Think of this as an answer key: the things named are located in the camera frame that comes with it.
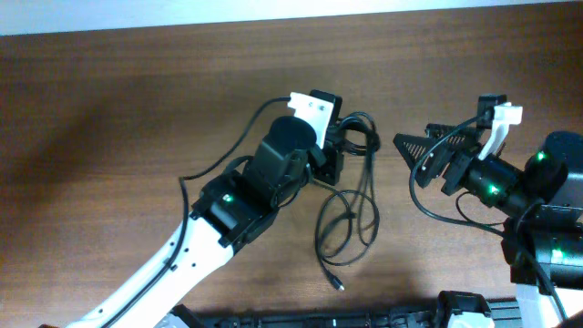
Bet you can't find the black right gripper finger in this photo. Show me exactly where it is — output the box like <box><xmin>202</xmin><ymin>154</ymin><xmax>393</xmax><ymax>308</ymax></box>
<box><xmin>425</xmin><ymin>123</ymin><xmax>483</xmax><ymax>146</ymax></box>
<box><xmin>393</xmin><ymin>133</ymin><xmax>454</xmax><ymax>188</ymax></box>

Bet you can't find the black USB cable bundle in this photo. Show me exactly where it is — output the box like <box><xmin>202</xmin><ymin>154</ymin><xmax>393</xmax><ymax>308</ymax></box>
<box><xmin>313</xmin><ymin>111</ymin><xmax>382</xmax><ymax>292</ymax></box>

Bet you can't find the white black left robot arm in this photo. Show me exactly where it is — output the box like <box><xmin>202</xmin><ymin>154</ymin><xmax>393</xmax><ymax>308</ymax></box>
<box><xmin>72</xmin><ymin>116</ymin><xmax>336</xmax><ymax>327</ymax></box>

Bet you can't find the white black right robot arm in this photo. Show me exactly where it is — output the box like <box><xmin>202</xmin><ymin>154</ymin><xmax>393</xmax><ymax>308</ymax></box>
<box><xmin>394</xmin><ymin>123</ymin><xmax>582</xmax><ymax>327</ymax></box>

